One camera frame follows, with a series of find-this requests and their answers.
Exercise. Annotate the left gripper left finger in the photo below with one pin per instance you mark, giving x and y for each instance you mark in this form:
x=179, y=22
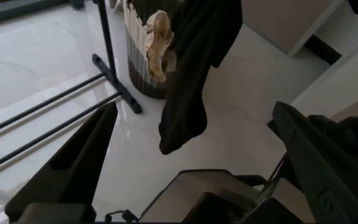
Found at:
x=73, y=168

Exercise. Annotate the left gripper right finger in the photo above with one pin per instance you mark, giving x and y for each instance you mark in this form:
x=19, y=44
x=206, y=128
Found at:
x=328, y=174

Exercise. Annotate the black short-sleeved shirt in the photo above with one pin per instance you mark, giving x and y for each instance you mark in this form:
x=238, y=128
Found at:
x=191, y=93

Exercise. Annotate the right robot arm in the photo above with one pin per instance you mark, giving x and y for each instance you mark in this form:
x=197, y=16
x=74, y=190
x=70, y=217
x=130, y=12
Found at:
x=353, y=133

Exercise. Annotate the black clothes rack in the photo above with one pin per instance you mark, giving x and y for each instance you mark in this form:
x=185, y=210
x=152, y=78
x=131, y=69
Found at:
x=117, y=85

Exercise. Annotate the white laundry basket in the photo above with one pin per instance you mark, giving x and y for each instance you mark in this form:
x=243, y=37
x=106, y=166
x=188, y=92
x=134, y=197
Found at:
x=137, y=56

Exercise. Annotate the cream printed garment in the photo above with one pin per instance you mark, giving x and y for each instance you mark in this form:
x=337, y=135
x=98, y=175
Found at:
x=158, y=46

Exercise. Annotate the window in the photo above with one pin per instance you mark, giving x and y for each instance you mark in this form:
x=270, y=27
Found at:
x=11, y=12

